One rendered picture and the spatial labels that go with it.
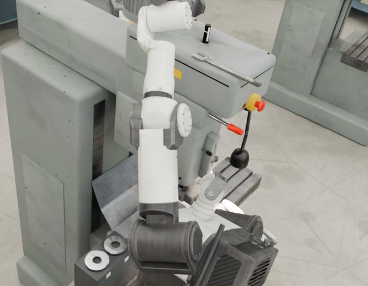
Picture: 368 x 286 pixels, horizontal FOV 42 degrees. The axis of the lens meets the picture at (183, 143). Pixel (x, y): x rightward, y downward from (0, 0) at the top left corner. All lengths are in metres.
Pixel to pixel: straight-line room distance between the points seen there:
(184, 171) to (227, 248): 0.70
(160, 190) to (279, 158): 3.32
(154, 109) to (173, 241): 0.29
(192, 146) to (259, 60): 0.40
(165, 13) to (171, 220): 0.48
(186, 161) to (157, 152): 0.74
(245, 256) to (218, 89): 0.58
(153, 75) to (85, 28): 0.87
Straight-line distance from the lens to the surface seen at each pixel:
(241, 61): 1.56
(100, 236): 2.45
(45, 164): 2.29
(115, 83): 1.85
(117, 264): 1.87
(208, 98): 1.54
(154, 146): 1.05
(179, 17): 1.16
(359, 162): 4.65
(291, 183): 4.11
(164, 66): 1.11
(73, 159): 2.08
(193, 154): 1.76
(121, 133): 1.93
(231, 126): 1.56
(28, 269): 3.01
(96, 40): 1.86
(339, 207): 4.07
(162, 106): 1.07
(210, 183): 1.22
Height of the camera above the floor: 2.60
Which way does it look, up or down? 38 degrees down
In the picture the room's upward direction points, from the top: 10 degrees clockwise
